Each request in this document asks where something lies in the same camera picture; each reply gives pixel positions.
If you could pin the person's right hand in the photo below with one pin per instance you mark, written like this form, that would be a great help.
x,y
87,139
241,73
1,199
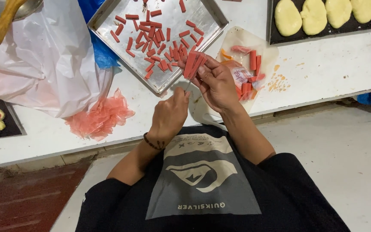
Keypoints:
x,y
219,87

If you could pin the person's left hand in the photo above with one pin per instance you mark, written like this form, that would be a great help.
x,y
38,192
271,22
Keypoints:
x,y
167,116

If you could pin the person's left fingers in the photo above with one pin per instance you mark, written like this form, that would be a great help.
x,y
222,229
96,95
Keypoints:
x,y
180,95

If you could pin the thin metal knife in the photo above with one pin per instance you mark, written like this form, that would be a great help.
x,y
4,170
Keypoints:
x,y
188,85

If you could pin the bundle of red sausage sticks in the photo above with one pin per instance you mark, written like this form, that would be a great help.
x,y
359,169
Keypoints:
x,y
193,64

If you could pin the clear sausage packet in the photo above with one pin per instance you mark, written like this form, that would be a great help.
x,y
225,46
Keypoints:
x,y
242,75

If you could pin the pile of cut sausage pieces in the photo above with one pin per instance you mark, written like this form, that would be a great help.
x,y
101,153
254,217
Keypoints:
x,y
155,35

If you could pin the square metal tray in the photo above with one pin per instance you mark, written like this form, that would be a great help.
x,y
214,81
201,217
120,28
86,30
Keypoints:
x,y
175,19

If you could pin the heap of pink sausage casings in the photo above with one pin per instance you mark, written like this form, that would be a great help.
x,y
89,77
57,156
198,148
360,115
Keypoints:
x,y
100,116

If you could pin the white plastic cutting board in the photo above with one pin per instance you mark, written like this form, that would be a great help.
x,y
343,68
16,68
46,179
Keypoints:
x,y
262,51

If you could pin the blue plastic bag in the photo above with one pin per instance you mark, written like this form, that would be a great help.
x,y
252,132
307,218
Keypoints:
x,y
100,48

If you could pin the person's black printed t-shirt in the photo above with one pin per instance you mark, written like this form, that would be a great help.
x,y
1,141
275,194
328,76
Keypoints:
x,y
204,193

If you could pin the pale yellow dough piece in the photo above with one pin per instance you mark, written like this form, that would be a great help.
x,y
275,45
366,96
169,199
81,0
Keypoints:
x,y
363,9
338,13
287,17
313,17

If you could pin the white plastic bag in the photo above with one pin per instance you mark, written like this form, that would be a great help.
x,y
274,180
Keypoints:
x,y
40,61

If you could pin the black baking tray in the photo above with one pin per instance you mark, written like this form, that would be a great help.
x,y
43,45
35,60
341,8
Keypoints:
x,y
333,30
8,125

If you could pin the blue plastic object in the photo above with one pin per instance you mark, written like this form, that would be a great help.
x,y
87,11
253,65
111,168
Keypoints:
x,y
365,98

